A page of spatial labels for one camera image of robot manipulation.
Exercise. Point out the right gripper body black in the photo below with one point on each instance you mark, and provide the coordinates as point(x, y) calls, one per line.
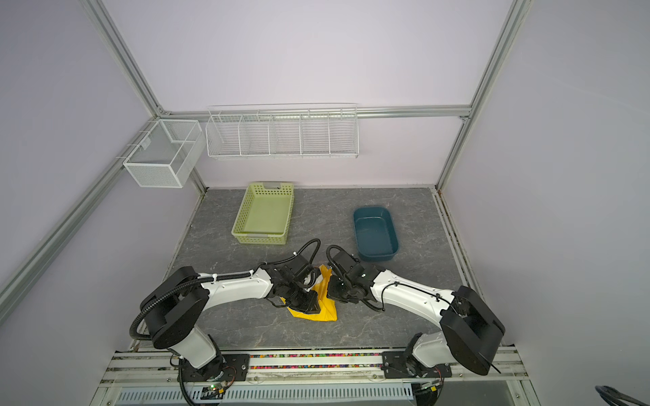
point(341, 291)

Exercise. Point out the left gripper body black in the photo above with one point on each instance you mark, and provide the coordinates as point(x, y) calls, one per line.
point(299, 299)

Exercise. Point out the yellow paper napkin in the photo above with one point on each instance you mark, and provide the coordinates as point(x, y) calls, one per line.
point(327, 309)

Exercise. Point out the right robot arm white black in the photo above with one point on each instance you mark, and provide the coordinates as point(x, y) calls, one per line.
point(469, 332)

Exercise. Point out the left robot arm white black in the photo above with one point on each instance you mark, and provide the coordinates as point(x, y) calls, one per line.
point(168, 316)

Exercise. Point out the dark teal plastic bin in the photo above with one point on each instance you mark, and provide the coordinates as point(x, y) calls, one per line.
point(375, 235)

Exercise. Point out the green perforated plastic basket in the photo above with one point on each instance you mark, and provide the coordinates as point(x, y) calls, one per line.
point(265, 214)

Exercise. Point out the white wire shelf rack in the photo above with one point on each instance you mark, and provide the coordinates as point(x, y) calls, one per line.
point(283, 130)

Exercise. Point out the white mesh wall basket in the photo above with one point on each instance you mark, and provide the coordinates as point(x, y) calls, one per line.
point(167, 154)

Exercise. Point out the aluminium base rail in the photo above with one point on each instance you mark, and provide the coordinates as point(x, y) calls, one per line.
point(299, 376)

